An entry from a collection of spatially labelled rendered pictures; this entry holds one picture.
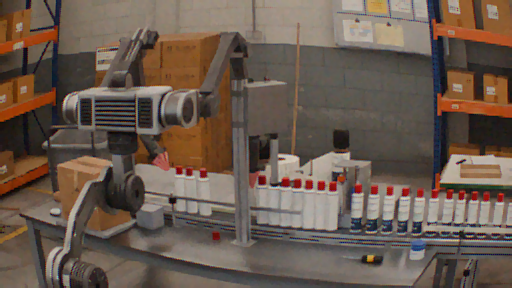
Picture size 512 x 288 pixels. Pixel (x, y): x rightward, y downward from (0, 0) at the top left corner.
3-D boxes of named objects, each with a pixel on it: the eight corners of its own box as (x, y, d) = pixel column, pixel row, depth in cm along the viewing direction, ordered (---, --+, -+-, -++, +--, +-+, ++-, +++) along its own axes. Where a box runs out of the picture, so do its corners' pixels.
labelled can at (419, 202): (422, 232, 316) (427, 187, 312) (419, 236, 312) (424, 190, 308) (412, 232, 319) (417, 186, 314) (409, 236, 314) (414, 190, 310)
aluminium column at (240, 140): (251, 241, 338) (247, 77, 324) (246, 245, 334) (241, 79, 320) (241, 240, 340) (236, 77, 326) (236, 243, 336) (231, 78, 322)
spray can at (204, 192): (213, 214, 361) (211, 168, 357) (207, 217, 357) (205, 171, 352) (203, 212, 364) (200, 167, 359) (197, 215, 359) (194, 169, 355)
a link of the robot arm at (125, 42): (120, 30, 342) (138, 28, 338) (129, 48, 352) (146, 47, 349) (83, 106, 318) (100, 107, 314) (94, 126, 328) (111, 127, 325)
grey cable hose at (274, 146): (280, 185, 331) (280, 132, 327) (276, 187, 328) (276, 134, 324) (272, 184, 333) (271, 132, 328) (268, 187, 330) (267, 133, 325)
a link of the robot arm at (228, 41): (219, 25, 325) (242, 24, 322) (228, 46, 335) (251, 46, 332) (183, 108, 300) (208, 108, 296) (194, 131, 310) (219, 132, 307)
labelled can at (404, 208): (408, 232, 320) (412, 186, 315) (405, 236, 315) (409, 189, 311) (398, 231, 322) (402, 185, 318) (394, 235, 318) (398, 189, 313)
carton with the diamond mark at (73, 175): (131, 220, 357) (125, 163, 352) (100, 231, 338) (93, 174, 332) (91, 208, 374) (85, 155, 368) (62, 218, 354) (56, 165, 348)
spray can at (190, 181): (199, 211, 365) (197, 166, 360) (194, 214, 360) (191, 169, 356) (190, 210, 367) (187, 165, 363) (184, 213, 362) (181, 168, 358)
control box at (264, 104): (288, 131, 329) (287, 83, 325) (249, 136, 322) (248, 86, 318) (275, 127, 338) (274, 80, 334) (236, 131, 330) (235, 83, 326)
